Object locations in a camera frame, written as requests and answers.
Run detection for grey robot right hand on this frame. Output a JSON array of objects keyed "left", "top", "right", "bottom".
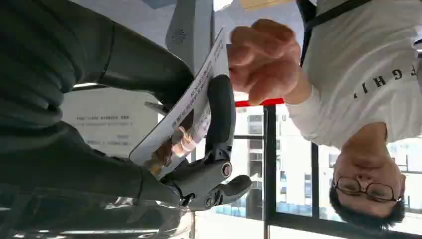
[{"left": 0, "top": 0, "right": 253, "bottom": 213}]

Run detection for yellow wooden box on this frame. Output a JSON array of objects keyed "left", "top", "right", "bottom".
[{"left": 239, "top": 0, "right": 293, "bottom": 11}]

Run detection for white wall notice board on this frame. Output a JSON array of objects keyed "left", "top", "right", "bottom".
[{"left": 61, "top": 87, "right": 163, "bottom": 160}]

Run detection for robot right arm ribbed sleeve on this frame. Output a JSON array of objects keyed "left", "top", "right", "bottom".
[{"left": 0, "top": 0, "right": 80, "bottom": 156}]

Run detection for black lanyard strap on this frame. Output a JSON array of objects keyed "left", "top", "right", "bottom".
[{"left": 296, "top": 0, "right": 375, "bottom": 67}]

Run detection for person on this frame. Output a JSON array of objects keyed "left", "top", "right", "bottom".
[{"left": 285, "top": 0, "right": 422, "bottom": 232}]

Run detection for black window frame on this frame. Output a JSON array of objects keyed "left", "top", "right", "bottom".
[{"left": 230, "top": 105, "right": 422, "bottom": 239}]

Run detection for grey column with round vent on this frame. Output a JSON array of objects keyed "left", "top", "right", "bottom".
[{"left": 165, "top": 0, "right": 215, "bottom": 74}]

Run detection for red strip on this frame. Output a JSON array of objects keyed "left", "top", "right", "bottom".
[{"left": 234, "top": 97, "right": 285, "bottom": 108}]

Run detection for person's hand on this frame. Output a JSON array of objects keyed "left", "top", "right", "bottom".
[{"left": 227, "top": 18, "right": 313, "bottom": 106}]

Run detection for black-rimmed glasses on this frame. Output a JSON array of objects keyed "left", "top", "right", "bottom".
[{"left": 332, "top": 176, "right": 402, "bottom": 204}]

